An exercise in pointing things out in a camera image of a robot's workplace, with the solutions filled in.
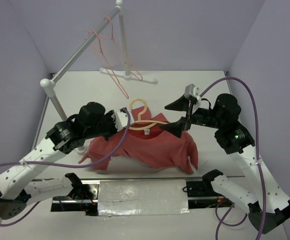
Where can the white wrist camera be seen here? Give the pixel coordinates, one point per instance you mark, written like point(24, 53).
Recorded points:
point(123, 118)
point(192, 94)

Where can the pink wire hanger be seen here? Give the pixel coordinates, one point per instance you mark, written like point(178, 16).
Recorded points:
point(105, 64)
point(130, 72)

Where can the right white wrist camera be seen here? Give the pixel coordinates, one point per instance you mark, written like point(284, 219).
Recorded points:
point(192, 94)

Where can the white garment rack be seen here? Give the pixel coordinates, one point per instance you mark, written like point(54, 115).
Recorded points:
point(48, 85)

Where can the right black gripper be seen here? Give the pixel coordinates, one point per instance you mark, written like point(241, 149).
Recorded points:
point(175, 128)

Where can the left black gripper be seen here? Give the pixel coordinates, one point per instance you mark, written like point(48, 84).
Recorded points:
point(109, 116)

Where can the red t shirt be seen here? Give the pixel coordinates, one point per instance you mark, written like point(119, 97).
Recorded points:
point(157, 149)

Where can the silver foil tape panel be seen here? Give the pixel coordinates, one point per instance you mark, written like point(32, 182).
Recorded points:
point(142, 198)

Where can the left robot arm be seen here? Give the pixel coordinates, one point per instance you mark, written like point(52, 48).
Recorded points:
point(20, 185)

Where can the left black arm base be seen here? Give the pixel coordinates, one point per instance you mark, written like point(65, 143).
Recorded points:
point(82, 198)

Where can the pink wire hanger far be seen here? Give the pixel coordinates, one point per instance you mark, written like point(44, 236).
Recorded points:
point(130, 72)

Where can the pink wire hanger near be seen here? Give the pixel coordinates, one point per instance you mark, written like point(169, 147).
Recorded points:
point(105, 64)

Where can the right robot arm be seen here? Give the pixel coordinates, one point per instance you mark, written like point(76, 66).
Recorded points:
point(267, 206)

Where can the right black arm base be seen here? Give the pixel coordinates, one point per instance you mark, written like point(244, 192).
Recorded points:
point(202, 188)

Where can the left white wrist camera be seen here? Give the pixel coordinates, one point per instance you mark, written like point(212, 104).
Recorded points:
point(123, 118)

